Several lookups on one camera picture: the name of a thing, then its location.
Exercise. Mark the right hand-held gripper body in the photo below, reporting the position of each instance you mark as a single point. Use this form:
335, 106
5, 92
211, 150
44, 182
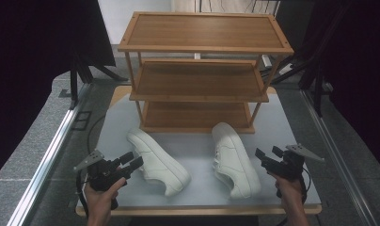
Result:
287, 164

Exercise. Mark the white sneaker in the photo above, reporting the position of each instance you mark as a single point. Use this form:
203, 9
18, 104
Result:
158, 163
233, 160

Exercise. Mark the white power strip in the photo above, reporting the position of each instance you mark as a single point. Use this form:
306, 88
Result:
266, 61

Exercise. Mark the person's right hand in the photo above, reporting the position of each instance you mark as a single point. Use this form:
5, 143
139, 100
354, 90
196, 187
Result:
290, 191

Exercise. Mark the wooden three-tier shoe rack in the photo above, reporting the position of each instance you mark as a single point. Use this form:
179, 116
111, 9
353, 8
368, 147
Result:
203, 31

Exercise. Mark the black metal stand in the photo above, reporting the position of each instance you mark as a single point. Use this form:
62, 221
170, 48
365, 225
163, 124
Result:
316, 84
73, 81

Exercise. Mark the person's left hand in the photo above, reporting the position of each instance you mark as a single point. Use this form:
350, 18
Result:
100, 199

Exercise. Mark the silver metal rail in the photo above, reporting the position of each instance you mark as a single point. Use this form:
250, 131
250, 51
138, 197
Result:
47, 160
338, 150

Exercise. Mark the black curtain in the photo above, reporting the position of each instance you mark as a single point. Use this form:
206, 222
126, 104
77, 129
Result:
360, 78
37, 62

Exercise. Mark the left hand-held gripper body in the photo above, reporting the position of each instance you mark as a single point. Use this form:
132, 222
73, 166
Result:
102, 175

